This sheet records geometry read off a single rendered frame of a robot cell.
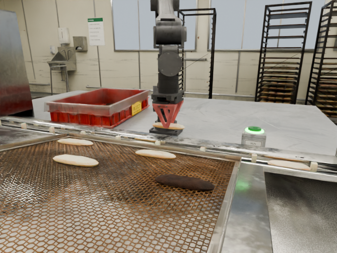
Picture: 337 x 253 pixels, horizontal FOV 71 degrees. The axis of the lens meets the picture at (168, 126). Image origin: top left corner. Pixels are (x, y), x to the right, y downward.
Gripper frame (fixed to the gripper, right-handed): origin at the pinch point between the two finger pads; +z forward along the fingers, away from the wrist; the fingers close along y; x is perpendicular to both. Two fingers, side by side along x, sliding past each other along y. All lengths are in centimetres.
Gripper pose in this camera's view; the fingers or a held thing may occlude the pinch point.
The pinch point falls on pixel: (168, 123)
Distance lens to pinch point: 69.1
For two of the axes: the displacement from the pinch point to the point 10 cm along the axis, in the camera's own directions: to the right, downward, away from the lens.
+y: 3.5, -2.8, 9.0
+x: -9.4, -1.0, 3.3
